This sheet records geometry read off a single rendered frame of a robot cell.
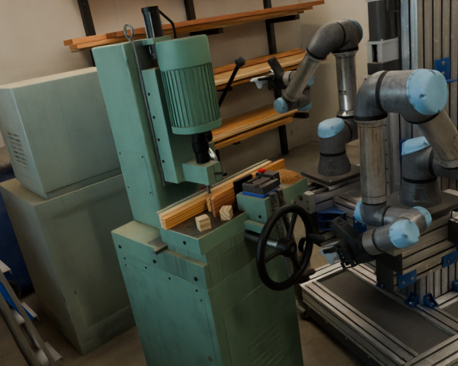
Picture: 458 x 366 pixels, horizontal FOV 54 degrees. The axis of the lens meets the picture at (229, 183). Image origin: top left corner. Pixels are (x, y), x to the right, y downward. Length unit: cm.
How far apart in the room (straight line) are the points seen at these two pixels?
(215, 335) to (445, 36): 137
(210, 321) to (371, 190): 70
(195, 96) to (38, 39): 241
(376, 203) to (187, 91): 69
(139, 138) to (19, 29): 219
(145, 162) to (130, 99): 24
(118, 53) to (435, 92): 103
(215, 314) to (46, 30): 276
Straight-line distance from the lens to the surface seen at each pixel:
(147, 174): 174
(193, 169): 164
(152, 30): 165
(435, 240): 181
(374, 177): 143
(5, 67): 370
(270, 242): 153
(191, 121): 152
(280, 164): 195
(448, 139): 148
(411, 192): 172
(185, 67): 149
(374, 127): 138
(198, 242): 146
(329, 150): 205
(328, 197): 206
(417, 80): 127
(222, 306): 161
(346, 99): 212
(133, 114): 170
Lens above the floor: 153
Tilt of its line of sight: 19 degrees down
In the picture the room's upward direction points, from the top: 9 degrees counter-clockwise
